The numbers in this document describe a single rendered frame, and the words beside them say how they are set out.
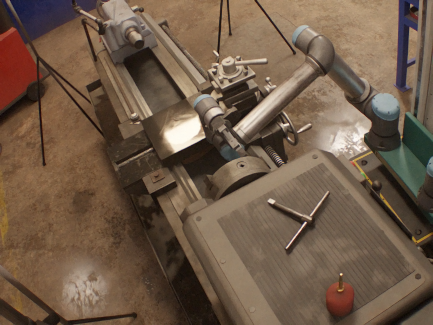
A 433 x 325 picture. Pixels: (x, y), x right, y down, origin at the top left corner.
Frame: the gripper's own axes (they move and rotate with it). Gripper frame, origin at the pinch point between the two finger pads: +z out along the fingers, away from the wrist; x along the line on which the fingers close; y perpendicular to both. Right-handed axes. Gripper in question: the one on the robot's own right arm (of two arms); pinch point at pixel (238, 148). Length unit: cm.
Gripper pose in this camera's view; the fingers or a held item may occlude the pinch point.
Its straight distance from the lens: 167.5
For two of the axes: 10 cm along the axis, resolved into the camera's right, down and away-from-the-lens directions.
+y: -7.8, 6.3, 0.9
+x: -4.7, -4.8, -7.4
